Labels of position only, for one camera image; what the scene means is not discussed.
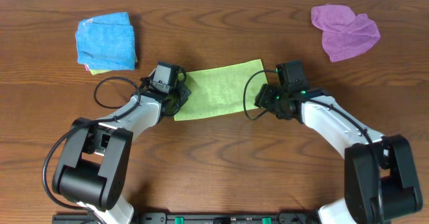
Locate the light green folded cloth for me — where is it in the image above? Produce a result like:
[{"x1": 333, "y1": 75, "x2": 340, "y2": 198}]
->
[{"x1": 85, "y1": 56, "x2": 137, "y2": 75}]

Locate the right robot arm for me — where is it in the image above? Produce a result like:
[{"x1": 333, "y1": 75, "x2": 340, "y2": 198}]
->
[{"x1": 255, "y1": 84, "x2": 423, "y2": 223}]

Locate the left black cable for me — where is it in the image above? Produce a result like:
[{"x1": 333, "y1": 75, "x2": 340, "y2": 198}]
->
[{"x1": 42, "y1": 68, "x2": 188, "y2": 224}]

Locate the right black cable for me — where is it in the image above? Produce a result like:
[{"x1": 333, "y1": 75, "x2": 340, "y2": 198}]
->
[{"x1": 243, "y1": 69, "x2": 385, "y2": 224}]

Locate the blue folded cloth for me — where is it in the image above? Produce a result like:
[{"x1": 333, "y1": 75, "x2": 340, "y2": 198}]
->
[{"x1": 75, "y1": 12, "x2": 137, "y2": 70}]

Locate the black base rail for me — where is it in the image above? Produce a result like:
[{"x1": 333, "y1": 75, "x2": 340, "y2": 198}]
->
[{"x1": 51, "y1": 212, "x2": 321, "y2": 224}]

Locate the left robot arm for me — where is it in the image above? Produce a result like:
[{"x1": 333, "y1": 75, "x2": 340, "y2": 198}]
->
[{"x1": 42, "y1": 73, "x2": 190, "y2": 223}]

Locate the black cable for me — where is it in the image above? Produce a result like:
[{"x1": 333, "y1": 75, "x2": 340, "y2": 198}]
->
[
  {"x1": 243, "y1": 69, "x2": 385, "y2": 224},
  {"x1": 42, "y1": 68, "x2": 188, "y2": 224}
]

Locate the purple crumpled cloth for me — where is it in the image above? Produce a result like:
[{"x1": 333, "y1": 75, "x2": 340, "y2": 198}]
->
[{"x1": 311, "y1": 5, "x2": 381, "y2": 62}]

